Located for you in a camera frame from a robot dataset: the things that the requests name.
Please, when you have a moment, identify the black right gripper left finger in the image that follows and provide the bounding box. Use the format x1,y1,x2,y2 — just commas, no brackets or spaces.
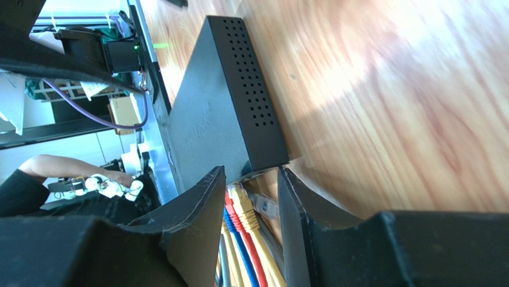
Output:
1,166,226,286

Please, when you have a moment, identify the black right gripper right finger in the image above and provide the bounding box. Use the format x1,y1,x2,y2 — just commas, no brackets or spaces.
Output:
278,167,508,286

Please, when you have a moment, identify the black network switch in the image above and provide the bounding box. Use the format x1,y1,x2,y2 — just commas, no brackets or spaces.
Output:
168,16,289,192

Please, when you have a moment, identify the red ethernet cable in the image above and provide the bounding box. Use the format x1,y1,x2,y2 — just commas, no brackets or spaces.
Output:
224,190,268,287

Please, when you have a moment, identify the yellow ethernet cable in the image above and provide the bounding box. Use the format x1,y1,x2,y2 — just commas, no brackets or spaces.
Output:
230,184,287,287

